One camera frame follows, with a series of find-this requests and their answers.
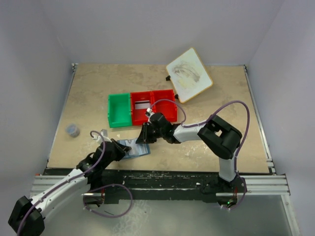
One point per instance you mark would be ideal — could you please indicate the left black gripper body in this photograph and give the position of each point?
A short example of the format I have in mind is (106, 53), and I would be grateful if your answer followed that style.
(117, 154)

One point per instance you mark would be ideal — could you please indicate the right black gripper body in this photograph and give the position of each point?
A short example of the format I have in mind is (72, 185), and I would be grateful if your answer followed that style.
(153, 134)

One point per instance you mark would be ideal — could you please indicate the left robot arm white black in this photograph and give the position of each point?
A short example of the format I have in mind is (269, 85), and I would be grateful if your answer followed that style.
(29, 214)

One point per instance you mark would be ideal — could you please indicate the white board wooden frame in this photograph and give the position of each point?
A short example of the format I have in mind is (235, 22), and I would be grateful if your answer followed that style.
(189, 75)

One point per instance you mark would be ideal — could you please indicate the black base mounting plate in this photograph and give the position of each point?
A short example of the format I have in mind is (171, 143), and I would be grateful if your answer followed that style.
(166, 186)

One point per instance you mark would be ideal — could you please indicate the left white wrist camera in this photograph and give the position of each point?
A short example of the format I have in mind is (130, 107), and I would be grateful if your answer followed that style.
(103, 136)

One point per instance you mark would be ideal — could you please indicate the green plastic bin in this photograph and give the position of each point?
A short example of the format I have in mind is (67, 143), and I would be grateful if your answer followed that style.
(119, 110)

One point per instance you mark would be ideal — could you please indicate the white credit card magnetic stripe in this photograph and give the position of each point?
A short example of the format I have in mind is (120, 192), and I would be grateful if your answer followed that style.
(139, 105)

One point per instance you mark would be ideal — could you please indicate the blue card holder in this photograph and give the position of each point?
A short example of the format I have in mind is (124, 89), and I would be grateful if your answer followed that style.
(137, 150)

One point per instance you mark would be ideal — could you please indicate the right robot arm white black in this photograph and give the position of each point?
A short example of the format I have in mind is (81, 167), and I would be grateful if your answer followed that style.
(218, 135)

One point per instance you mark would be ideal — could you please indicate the red double plastic bin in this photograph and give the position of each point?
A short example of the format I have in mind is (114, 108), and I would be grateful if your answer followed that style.
(168, 109)

